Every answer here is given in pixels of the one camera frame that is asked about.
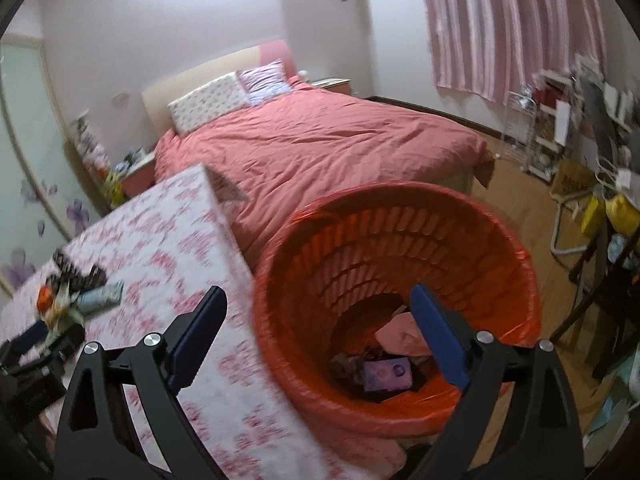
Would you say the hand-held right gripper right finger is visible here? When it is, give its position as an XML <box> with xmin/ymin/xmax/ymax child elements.
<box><xmin>410</xmin><ymin>283</ymin><xmax>586</xmax><ymax>480</ymax></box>

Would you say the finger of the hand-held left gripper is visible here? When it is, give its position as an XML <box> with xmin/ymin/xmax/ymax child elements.
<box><xmin>7</xmin><ymin>321</ymin><xmax>51</xmax><ymax>358</ymax></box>

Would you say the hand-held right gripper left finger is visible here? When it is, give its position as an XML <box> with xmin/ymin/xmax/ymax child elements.
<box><xmin>52</xmin><ymin>285</ymin><xmax>228</xmax><ymax>480</ymax></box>

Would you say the beige cloth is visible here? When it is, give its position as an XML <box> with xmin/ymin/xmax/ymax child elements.
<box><xmin>375</xmin><ymin>310</ymin><xmax>431</xmax><ymax>356</ymax></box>

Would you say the yellow and white wrapper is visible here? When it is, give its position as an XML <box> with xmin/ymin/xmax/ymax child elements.
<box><xmin>45</xmin><ymin>300</ymin><xmax>86</xmax><ymax>333</ymax></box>

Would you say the purple rectangular packet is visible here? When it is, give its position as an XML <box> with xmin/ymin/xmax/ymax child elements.
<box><xmin>362</xmin><ymin>357</ymin><xmax>413</xmax><ymax>393</ymax></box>

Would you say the black and white patterned scrunchie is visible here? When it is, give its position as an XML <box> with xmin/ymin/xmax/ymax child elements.
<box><xmin>52</xmin><ymin>252</ymin><xmax>108</xmax><ymax>291</ymax></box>

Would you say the light blue packet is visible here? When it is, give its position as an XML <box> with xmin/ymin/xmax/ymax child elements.
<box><xmin>80</xmin><ymin>282</ymin><xmax>125</xmax><ymax>313</ymax></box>

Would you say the orange plastic lattice basket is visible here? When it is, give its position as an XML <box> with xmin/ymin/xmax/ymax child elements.
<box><xmin>252</xmin><ymin>182</ymin><xmax>543</xmax><ymax>436</ymax></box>

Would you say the table with floral cloth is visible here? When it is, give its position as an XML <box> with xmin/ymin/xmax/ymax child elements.
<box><xmin>0</xmin><ymin>162</ymin><xmax>408</xmax><ymax>480</ymax></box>

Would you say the nightstand with pink front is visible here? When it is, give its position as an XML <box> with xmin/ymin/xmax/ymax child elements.
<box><xmin>117</xmin><ymin>152</ymin><xmax>157</xmax><ymax>198</ymax></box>
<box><xmin>310</xmin><ymin>77</ymin><xmax>353</xmax><ymax>96</ymax></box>

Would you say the frosted floral wardrobe door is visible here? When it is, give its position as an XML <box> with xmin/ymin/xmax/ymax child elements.
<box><xmin>0</xmin><ymin>35</ymin><xmax>93</xmax><ymax>296</ymax></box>

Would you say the dark wooden chair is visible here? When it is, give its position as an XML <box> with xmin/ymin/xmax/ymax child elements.
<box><xmin>550</xmin><ymin>130</ymin><xmax>640</xmax><ymax>381</ymax></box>

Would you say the white trolley shelf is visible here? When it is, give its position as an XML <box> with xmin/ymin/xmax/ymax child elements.
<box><xmin>527</xmin><ymin>72</ymin><xmax>576</xmax><ymax>181</ymax></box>

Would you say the brown paper bag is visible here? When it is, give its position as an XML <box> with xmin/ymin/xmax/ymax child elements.
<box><xmin>550</xmin><ymin>160</ymin><xmax>598</xmax><ymax>198</ymax></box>

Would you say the yellow bag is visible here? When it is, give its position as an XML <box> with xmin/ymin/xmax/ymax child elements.
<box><xmin>580</xmin><ymin>192</ymin><xmax>640</xmax><ymax>236</ymax></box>

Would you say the bed with red duvet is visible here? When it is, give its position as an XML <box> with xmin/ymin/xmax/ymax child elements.
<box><xmin>152</xmin><ymin>77</ymin><xmax>496</xmax><ymax>266</ymax></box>

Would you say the white floral pillow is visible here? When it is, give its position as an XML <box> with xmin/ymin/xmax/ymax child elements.
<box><xmin>167</xmin><ymin>72</ymin><xmax>251</xmax><ymax>136</ymax></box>

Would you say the white paper bag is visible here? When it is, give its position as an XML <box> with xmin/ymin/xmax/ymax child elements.
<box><xmin>554</xmin><ymin>102</ymin><xmax>571</xmax><ymax>143</ymax></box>

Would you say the beige and pink headboard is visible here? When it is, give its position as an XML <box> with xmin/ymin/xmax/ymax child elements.
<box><xmin>141</xmin><ymin>39</ymin><xmax>298</xmax><ymax>133</ymax></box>

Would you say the purple pillow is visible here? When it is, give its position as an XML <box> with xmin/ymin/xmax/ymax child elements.
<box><xmin>237</xmin><ymin>59</ymin><xmax>296</xmax><ymax>106</ymax></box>

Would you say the cluttered white desk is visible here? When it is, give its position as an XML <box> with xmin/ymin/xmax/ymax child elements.
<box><xmin>570</xmin><ymin>55</ymin><xmax>640</xmax><ymax>171</ymax></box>

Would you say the pink striped curtain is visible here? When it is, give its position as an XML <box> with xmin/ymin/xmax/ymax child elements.
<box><xmin>417</xmin><ymin>0</ymin><xmax>608</xmax><ymax>103</ymax></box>

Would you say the white metal tube frame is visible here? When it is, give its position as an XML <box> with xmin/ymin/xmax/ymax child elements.
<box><xmin>550</xmin><ymin>195</ymin><xmax>593</xmax><ymax>256</ymax></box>

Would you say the white wire rack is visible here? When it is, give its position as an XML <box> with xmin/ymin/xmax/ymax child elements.
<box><xmin>502</xmin><ymin>91</ymin><xmax>538</xmax><ymax>161</ymax></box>

